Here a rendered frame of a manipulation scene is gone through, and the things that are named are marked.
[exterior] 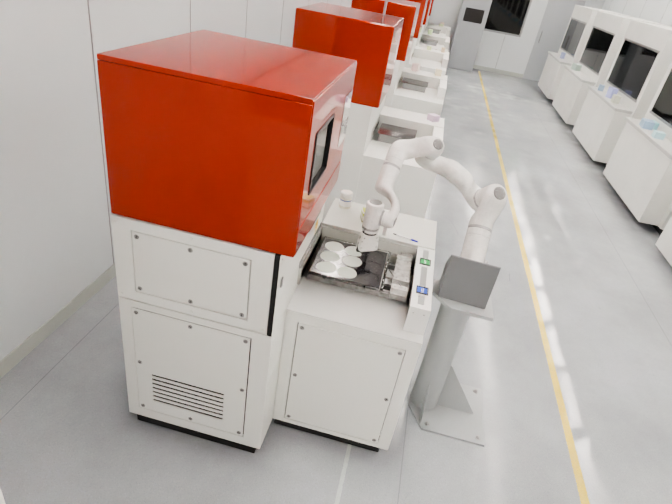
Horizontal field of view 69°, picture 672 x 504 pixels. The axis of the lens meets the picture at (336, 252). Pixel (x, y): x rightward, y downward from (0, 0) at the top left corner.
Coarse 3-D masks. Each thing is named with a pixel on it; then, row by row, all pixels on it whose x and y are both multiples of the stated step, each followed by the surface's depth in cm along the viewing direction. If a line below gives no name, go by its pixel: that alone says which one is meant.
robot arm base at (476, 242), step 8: (472, 232) 246; (480, 232) 244; (488, 232) 245; (464, 240) 250; (472, 240) 244; (480, 240) 243; (488, 240) 246; (464, 248) 246; (472, 248) 243; (480, 248) 243; (464, 256) 244; (472, 256) 242; (480, 256) 242
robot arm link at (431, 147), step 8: (424, 136) 242; (432, 136) 240; (392, 144) 244; (400, 144) 242; (408, 144) 243; (416, 144) 242; (424, 144) 240; (432, 144) 238; (440, 144) 238; (392, 152) 242; (400, 152) 241; (408, 152) 243; (416, 152) 242; (424, 152) 240; (432, 152) 239; (440, 152) 240; (384, 160) 244; (392, 160) 240; (400, 160) 241; (400, 168) 243
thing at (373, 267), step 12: (324, 240) 264; (336, 252) 255; (372, 252) 261; (384, 252) 263; (336, 264) 246; (372, 264) 251; (384, 264) 253; (336, 276) 237; (360, 276) 240; (372, 276) 242
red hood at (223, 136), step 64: (128, 64) 161; (192, 64) 169; (256, 64) 184; (320, 64) 202; (128, 128) 172; (192, 128) 167; (256, 128) 162; (320, 128) 174; (128, 192) 185; (192, 192) 180; (256, 192) 174; (320, 192) 208
